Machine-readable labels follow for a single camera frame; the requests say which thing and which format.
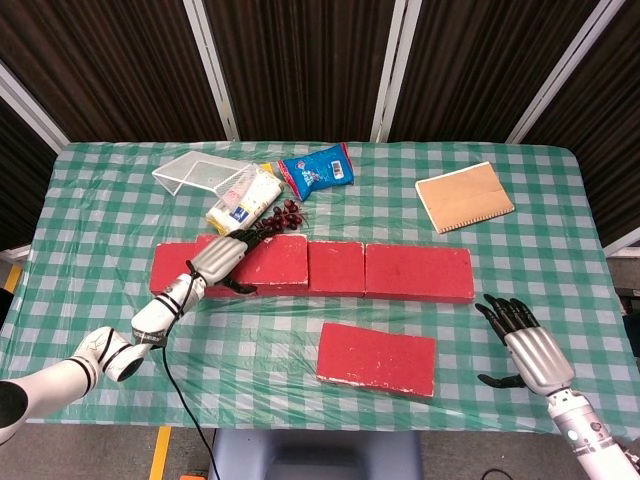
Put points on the red brick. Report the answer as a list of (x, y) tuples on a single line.
[(376, 359), (419, 272), (280, 262), (336, 267), (170, 270)]

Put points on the dark red grape bunch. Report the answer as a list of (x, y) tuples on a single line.
[(287, 212)]

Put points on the blue snack bag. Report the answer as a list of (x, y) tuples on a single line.
[(315, 172)]

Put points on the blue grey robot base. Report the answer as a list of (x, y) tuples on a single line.
[(315, 457)]

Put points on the dark brown partition panel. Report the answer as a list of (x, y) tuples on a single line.
[(480, 65), (300, 65), (110, 65), (20, 190), (610, 125)]

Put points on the small orange object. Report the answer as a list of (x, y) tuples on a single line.
[(195, 474)]

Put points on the brown spiral notebook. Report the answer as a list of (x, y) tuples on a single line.
[(465, 197)]

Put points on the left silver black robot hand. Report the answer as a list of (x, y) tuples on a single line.
[(220, 260)]

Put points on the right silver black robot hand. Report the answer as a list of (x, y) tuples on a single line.
[(537, 357)]

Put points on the white yellow snack bag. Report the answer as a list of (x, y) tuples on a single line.
[(247, 205)]

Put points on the green white checkered tablecloth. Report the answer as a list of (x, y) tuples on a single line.
[(100, 225)]

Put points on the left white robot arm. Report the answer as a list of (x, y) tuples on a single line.
[(100, 357)]

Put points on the clear plastic box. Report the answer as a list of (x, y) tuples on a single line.
[(210, 172)]

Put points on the white partition frame post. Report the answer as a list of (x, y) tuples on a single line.
[(212, 70), (30, 102), (562, 72), (395, 70)]

